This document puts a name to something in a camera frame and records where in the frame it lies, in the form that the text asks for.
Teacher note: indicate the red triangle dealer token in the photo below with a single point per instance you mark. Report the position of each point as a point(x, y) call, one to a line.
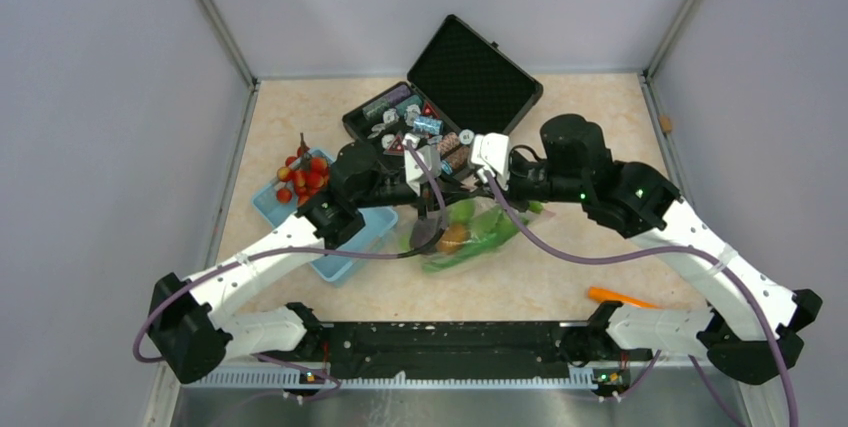
point(394, 145)

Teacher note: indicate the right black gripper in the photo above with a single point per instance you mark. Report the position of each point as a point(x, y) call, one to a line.
point(515, 201)

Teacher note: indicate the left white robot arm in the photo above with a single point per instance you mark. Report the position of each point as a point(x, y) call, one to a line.
point(195, 322)

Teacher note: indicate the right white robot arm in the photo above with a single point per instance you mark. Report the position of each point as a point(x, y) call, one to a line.
point(750, 327)

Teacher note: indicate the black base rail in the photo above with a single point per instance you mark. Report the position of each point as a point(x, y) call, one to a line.
point(491, 350)

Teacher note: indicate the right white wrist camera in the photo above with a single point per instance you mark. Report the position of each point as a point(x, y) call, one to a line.
point(490, 158)

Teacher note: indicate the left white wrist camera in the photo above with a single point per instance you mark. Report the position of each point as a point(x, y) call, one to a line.
point(422, 162)

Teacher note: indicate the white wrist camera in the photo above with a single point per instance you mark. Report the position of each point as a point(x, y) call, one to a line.
point(422, 162)
point(490, 158)

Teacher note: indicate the green napa cabbage toy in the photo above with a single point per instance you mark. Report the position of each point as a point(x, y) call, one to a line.
point(490, 228)

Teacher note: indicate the black poker chip case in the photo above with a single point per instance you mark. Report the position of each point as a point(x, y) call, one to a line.
point(460, 79)

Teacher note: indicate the white single poker chip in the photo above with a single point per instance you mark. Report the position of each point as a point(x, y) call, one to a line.
point(466, 137)

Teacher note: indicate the clear zip top bag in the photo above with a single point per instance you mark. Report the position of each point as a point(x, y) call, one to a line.
point(535, 213)

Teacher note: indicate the white cable duct strip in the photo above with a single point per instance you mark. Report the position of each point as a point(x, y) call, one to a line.
point(258, 377)

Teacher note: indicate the orange marker pen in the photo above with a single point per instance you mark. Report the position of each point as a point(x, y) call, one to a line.
point(601, 295)

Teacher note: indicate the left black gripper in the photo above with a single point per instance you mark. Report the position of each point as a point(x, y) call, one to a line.
point(423, 202)

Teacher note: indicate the red cherry tomato bunch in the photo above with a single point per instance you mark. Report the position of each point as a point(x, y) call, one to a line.
point(302, 176)

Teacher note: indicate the orange brown fruit toy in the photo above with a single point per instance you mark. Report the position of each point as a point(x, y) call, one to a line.
point(454, 238)

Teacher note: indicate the light blue plastic basket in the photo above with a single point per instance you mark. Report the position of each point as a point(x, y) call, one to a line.
point(327, 233)

